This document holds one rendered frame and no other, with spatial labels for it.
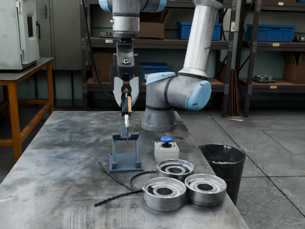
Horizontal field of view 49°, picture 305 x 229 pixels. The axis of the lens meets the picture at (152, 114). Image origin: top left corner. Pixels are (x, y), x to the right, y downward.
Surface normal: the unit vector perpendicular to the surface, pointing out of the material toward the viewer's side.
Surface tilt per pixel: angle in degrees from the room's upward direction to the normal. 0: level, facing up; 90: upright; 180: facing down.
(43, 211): 0
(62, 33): 90
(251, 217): 0
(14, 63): 90
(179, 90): 73
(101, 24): 90
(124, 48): 31
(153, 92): 90
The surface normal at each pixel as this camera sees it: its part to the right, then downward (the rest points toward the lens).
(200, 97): 0.77, 0.31
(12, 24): 0.09, 0.27
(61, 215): 0.03, -0.96
